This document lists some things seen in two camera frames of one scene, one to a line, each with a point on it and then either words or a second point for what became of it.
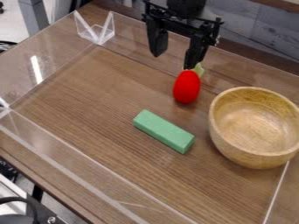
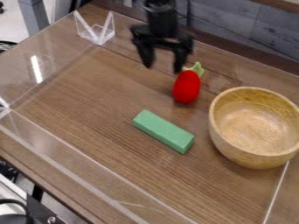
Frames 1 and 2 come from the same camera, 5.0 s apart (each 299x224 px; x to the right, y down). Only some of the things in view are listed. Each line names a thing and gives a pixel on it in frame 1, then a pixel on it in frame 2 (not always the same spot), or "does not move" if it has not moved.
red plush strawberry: [186, 84] does not move
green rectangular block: [162, 131] does not move
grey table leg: [33, 16] does not move
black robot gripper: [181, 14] to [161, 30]
